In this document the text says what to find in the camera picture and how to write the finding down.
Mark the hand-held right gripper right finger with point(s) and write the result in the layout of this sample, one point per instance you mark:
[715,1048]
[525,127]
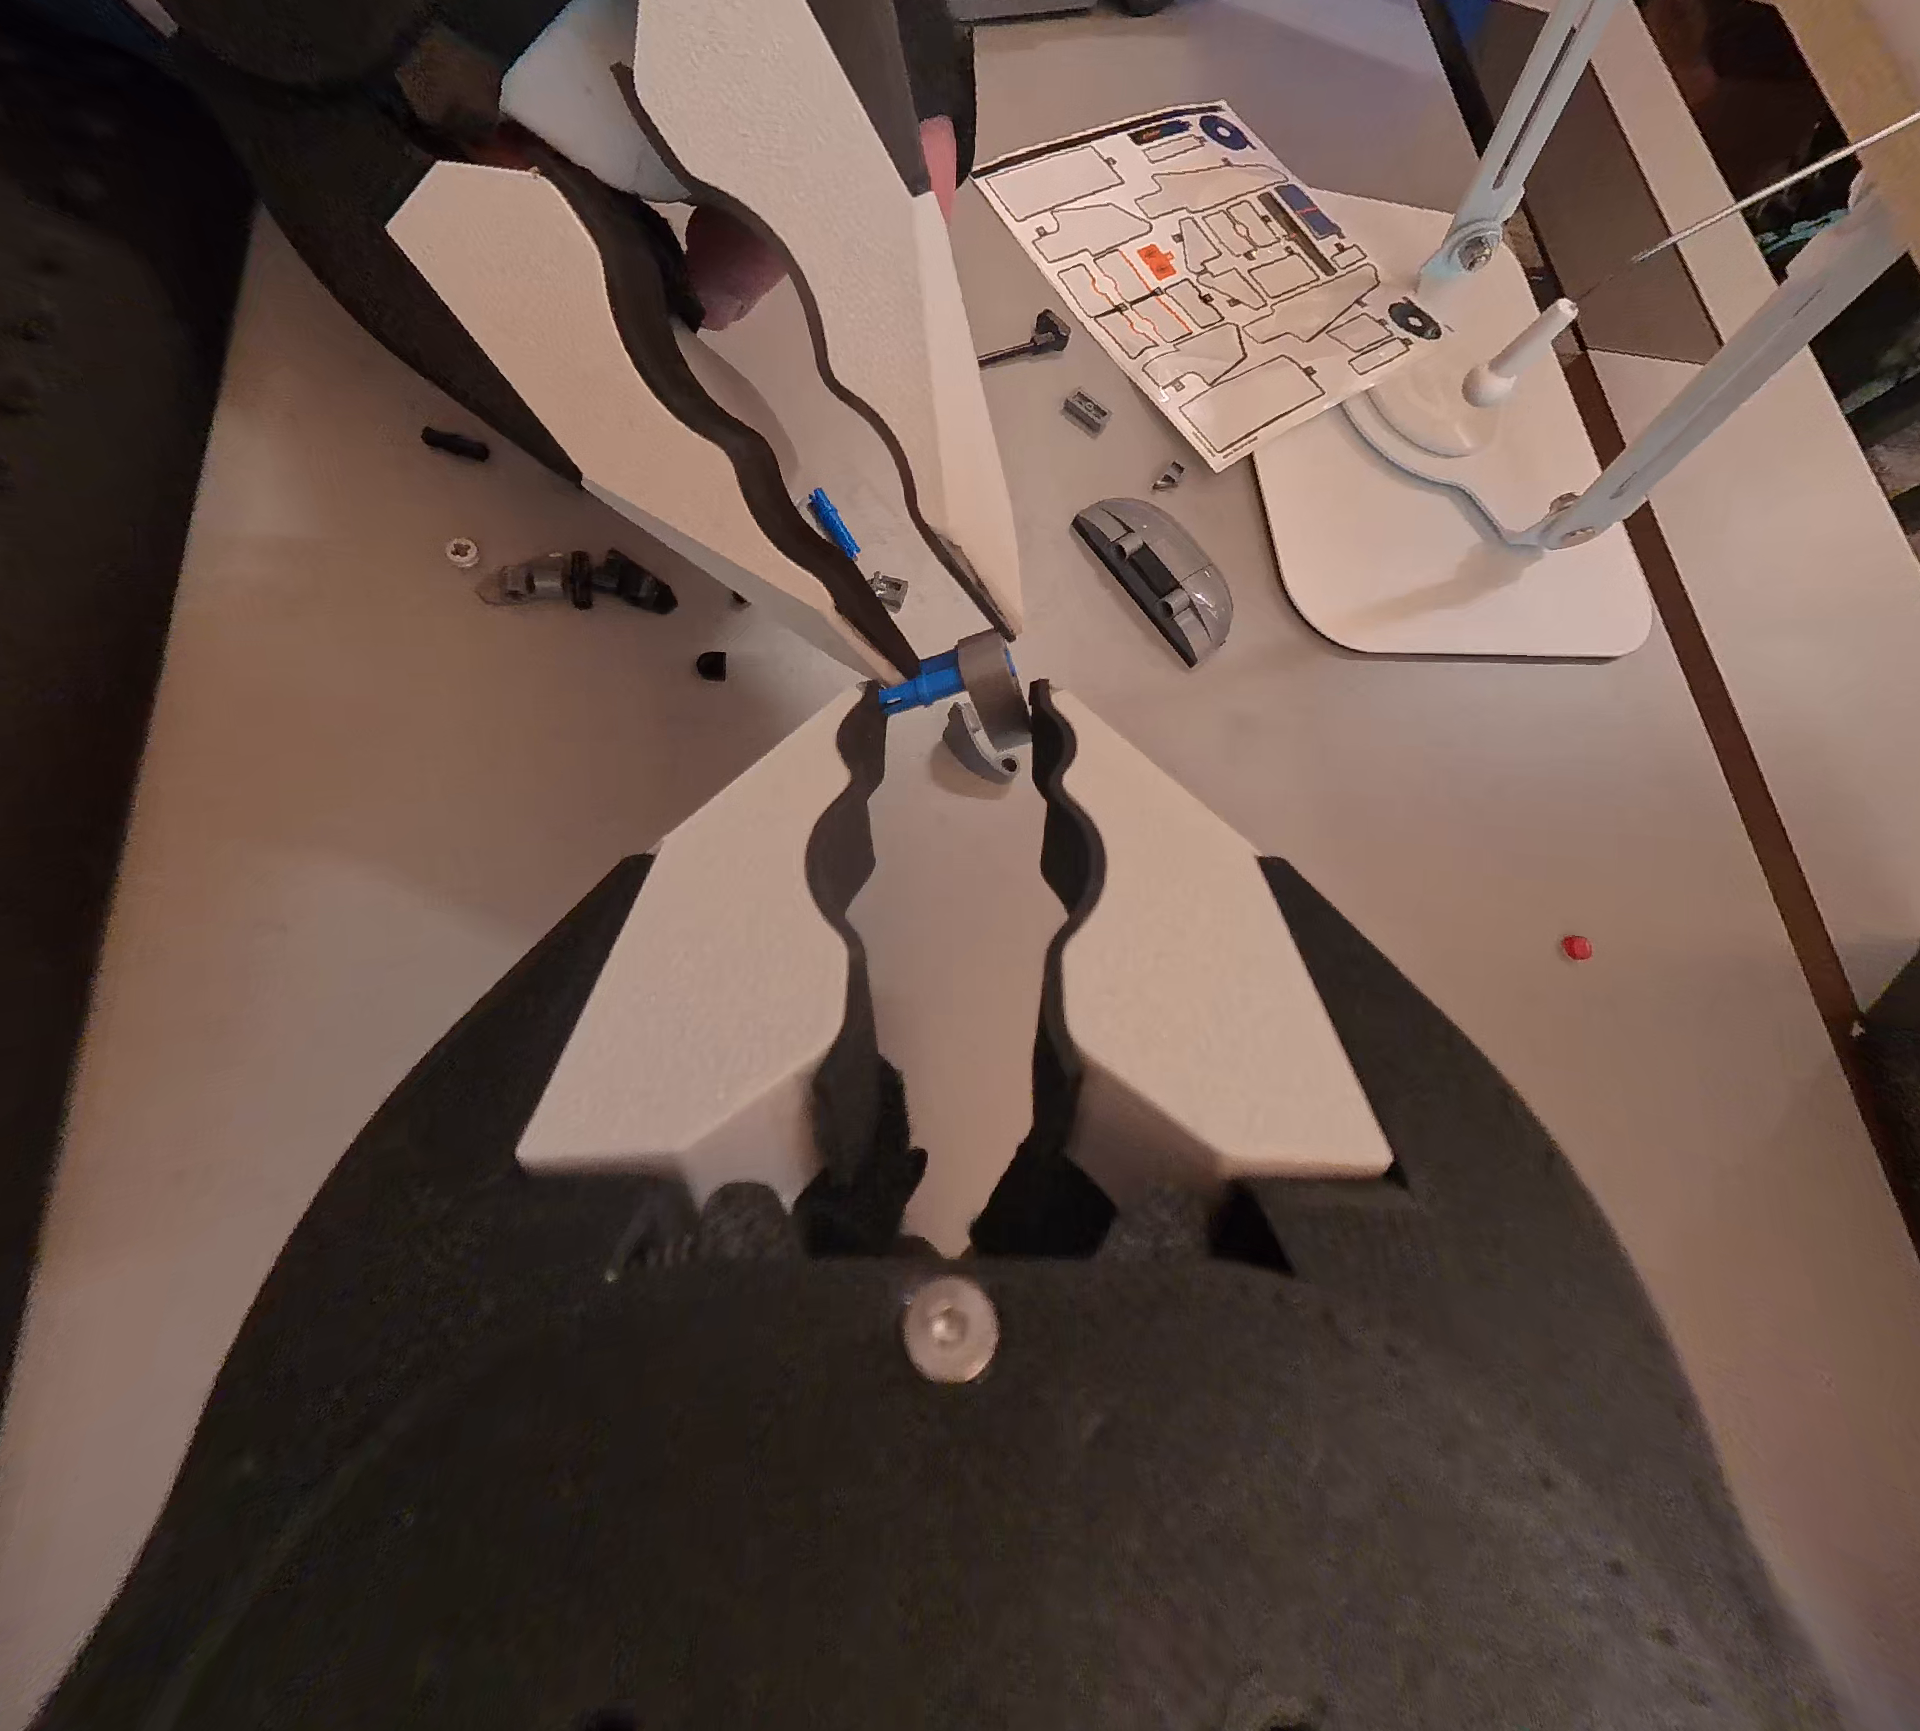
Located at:
[1199,1011]

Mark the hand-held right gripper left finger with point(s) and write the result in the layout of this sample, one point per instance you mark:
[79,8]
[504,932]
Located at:
[691,1011]

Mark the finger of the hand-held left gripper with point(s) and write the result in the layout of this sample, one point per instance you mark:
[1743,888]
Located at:
[541,334]
[809,112]

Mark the blue lego pin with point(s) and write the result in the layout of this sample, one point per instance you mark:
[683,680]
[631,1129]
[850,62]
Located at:
[916,685]
[833,521]

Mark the black lego elbow piece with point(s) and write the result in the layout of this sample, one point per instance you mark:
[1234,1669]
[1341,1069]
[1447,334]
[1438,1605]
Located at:
[631,584]

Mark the black lego pin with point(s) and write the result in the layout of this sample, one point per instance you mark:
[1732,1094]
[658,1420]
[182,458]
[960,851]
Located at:
[454,441]

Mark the black lego axle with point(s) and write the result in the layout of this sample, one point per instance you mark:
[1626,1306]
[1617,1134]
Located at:
[1021,343]

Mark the grey lego arch piece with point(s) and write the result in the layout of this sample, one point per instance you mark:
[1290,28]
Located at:
[975,756]

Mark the small grey lego plate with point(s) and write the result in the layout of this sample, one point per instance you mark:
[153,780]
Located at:
[1086,409]

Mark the lego sticker sheet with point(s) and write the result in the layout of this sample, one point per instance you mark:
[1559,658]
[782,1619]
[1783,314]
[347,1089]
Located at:
[1199,276]

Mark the grey curved lego assembly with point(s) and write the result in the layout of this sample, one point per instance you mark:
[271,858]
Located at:
[1155,576]

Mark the person's left hand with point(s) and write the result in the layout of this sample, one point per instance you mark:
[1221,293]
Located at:
[733,269]

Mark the black perforated office chair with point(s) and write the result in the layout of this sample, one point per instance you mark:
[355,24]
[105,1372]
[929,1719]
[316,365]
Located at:
[91,562]

